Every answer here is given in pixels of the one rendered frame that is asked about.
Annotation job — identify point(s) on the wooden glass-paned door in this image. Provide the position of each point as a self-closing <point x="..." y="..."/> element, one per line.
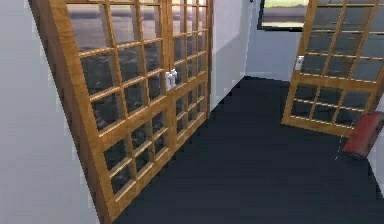
<point x="333" y="83"/>
<point x="173" y="100"/>
<point x="100" y="140"/>

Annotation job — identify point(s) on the black framed window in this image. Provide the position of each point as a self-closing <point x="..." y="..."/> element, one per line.
<point x="283" y="15"/>

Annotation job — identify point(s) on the red box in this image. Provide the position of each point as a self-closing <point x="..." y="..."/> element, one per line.
<point x="364" y="135"/>

